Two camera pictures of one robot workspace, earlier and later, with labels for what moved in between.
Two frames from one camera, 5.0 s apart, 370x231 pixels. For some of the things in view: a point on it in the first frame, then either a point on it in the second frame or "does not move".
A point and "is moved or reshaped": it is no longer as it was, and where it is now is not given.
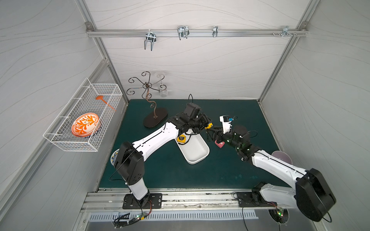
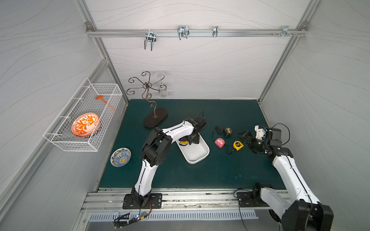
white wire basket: (83, 122) does not move
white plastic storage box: (195, 149) does not move
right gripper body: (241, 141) → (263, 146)
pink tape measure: (220, 144) does not move
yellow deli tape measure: (210, 125) is moved or reshaped
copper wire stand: (160, 113) does not move
